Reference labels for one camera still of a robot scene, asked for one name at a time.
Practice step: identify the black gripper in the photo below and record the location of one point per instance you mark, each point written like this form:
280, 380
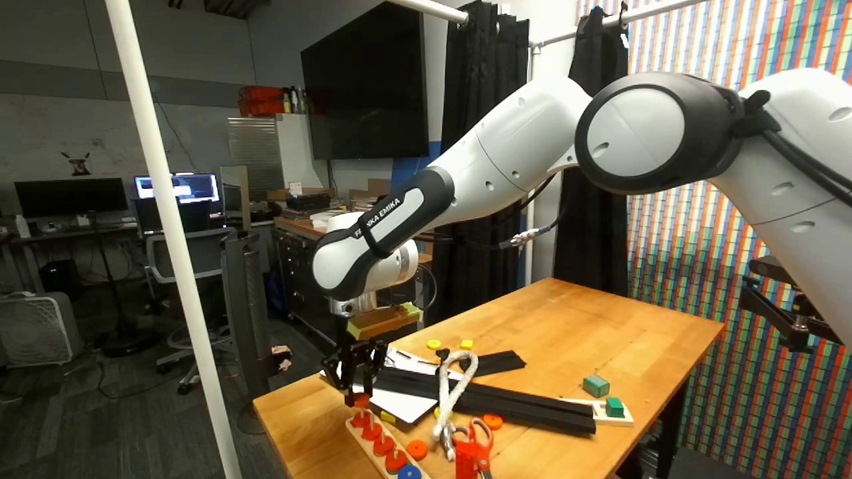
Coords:
357, 360

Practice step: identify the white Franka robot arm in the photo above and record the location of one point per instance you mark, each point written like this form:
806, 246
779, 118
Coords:
497, 169

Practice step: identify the small yellow piece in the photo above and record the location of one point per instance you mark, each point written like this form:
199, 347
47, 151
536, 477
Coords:
388, 415

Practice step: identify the white paper sheet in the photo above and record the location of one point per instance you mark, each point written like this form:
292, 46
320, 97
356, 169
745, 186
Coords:
403, 406

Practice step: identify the black workbench with wooden top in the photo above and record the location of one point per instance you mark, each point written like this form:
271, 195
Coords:
296, 282

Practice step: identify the red block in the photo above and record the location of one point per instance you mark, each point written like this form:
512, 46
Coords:
469, 461

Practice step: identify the grey cylinder stand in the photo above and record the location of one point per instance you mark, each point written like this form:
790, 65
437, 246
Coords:
244, 302

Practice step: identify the long black track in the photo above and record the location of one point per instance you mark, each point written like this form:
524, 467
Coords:
535, 411

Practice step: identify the green cube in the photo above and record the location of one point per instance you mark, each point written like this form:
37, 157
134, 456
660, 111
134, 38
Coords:
594, 384
613, 408

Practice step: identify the white cabinet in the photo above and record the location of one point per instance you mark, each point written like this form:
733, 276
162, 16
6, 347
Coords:
268, 150

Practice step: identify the white pole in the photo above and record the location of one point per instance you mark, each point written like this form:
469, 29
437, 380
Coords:
170, 203

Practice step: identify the lit computer monitor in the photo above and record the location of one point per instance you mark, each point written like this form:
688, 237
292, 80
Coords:
176, 190

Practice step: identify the large black screen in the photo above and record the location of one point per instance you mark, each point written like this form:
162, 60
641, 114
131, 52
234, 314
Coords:
356, 88

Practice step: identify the red box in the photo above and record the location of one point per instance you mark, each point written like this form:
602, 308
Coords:
263, 100

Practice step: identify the black computer monitor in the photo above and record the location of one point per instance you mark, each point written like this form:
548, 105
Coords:
70, 198

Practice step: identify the multicolour patterned backdrop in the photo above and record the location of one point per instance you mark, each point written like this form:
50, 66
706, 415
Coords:
694, 267

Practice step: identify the white horizontal rod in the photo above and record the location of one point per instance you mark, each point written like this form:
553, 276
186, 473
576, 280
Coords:
431, 9

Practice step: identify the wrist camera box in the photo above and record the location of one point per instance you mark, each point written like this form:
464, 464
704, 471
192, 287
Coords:
388, 322

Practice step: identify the black antler wall ornament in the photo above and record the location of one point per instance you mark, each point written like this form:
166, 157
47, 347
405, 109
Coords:
79, 162

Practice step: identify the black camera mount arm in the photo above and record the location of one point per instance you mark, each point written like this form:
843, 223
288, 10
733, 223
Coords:
790, 308

